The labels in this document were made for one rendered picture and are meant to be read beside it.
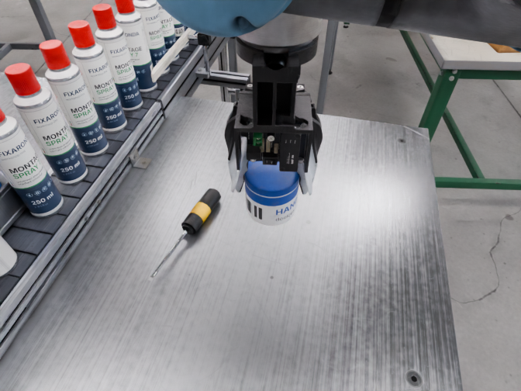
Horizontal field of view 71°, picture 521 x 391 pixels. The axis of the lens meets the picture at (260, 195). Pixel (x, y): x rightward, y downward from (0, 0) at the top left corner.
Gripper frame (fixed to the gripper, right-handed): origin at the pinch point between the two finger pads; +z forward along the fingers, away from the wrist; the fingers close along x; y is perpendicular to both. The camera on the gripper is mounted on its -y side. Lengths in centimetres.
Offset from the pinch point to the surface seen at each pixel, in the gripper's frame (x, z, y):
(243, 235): -4.5, 16.8, -3.7
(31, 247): -35.7, 11.9, 3.6
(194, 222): -12.7, 14.3, -4.2
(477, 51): 65, 22, -85
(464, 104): 123, 99, -176
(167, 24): -26, 2, -54
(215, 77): -18, 21, -64
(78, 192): -32.9, 11.8, -7.7
